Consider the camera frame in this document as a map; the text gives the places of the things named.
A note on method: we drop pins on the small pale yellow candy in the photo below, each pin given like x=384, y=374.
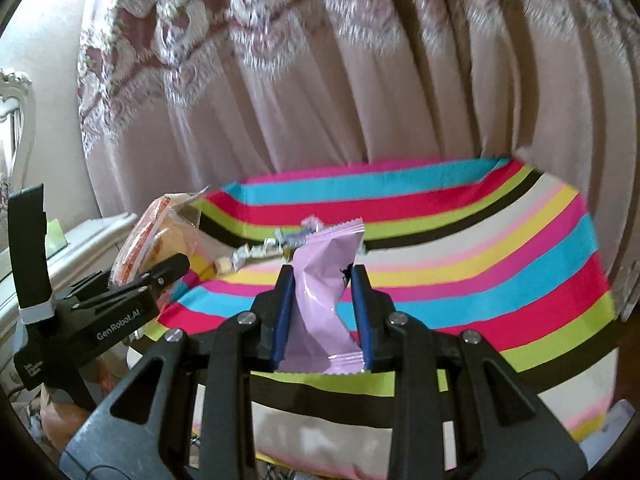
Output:
x=223, y=266

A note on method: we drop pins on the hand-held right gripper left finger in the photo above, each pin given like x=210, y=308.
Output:
x=281, y=320

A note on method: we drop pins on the blue and white patterned packet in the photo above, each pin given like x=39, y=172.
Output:
x=295, y=237

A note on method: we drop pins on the green box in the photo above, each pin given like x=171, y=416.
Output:
x=56, y=240

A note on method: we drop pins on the plain pink snack packet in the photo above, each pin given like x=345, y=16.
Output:
x=315, y=300

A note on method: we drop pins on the orange-yellow bread packet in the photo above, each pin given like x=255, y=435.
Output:
x=165, y=240

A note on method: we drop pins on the beige curtain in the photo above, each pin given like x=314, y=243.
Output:
x=325, y=85

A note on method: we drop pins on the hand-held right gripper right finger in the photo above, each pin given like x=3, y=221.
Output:
x=364, y=325

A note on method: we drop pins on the white cabinet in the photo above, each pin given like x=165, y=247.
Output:
x=85, y=240

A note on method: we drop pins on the white ornate mirror frame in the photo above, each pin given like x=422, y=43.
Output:
x=22, y=110

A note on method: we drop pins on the striped cloth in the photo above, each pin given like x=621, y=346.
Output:
x=450, y=270

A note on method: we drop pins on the person's left hand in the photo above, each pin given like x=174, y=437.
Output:
x=65, y=420

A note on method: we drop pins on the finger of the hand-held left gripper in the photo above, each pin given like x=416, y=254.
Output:
x=165, y=272

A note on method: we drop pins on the small silver grey packet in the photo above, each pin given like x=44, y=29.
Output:
x=255, y=250

